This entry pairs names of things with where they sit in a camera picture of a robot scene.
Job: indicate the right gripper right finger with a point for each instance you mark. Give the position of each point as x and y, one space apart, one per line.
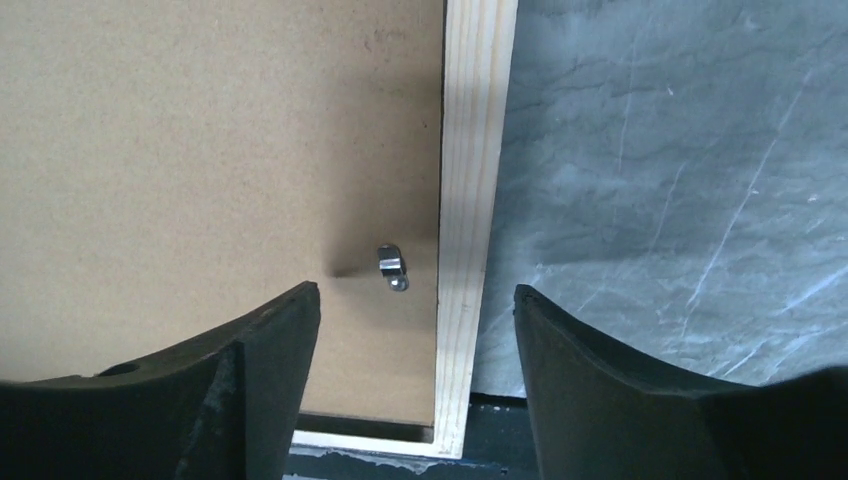
601 409

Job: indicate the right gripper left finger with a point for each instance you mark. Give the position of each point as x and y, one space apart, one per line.
221 405

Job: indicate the brown backing board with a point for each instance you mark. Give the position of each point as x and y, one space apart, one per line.
167 166

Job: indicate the wooden picture frame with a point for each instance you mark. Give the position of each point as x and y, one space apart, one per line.
478 52

